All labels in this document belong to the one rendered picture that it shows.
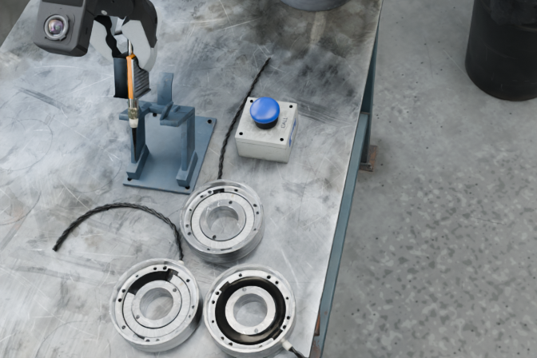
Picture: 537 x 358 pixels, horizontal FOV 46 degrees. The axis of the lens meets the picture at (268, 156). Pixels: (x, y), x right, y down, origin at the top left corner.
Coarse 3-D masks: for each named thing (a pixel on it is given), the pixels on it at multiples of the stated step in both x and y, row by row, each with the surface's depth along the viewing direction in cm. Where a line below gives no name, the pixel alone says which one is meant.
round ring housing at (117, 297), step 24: (144, 264) 76; (168, 264) 76; (120, 288) 75; (144, 288) 75; (168, 288) 75; (192, 288) 75; (120, 312) 74; (144, 312) 76; (192, 312) 73; (168, 336) 72
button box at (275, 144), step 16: (288, 112) 86; (240, 128) 85; (256, 128) 85; (272, 128) 85; (288, 128) 84; (240, 144) 86; (256, 144) 85; (272, 144) 84; (288, 144) 85; (272, 160) 87
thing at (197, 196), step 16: (192, 192) 81; (208, 192) 82; (224, 192) 83; (240, 192) 81; (192, 208) 81; (208, 208) 81; (224, 208) 81; (240, 208) 80; (256, 208) 80; (208, 224) 80; (240, 224) 79; (256, 224) 79; (192, 240) 78; (224, 240) 78; (256, 240) 77; (208, 256) 77; (224, 256) 76; (240, 256) 77
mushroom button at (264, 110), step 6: (258, 102) 84; (264, 102) 83; (270, 102) 83; (276, 102) 84; (252, 108) 83; (258, 108) 83; (264, 108) 83; (270, 108) 83; (276, 108) 83; (252, 114) 83; (258, 114) 83; (264, 114) 82; (270, 114) 82; (276, 114) 83; (258, 120) 83; (264, 120) 82; (270, 120) 83
